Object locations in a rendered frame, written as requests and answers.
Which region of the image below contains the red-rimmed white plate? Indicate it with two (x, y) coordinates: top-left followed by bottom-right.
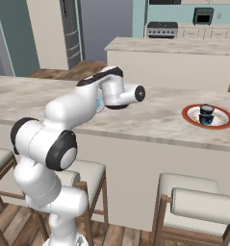
(181, 103), (230, 131)

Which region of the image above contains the dark blue yogurt container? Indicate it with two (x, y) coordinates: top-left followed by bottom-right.
(198, 103), (216, 126)

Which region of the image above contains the kitchen island with marble top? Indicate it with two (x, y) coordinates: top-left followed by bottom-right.
(104, 36), (230, 93)

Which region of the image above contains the stainless steel fridge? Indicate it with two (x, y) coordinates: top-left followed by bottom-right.
(59, 0), (84, 70)

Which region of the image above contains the stainless steel stove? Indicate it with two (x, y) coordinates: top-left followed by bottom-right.
(145, 21), (179, 40)

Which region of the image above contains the white base cupboards run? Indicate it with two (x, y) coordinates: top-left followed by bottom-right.
(176, 22), (230, 42)

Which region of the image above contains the black range hood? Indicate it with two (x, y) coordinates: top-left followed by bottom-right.
(148, 0), (182, 6)

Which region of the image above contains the green toaster oven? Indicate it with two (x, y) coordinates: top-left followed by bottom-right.
(192, 7), (215, 27)

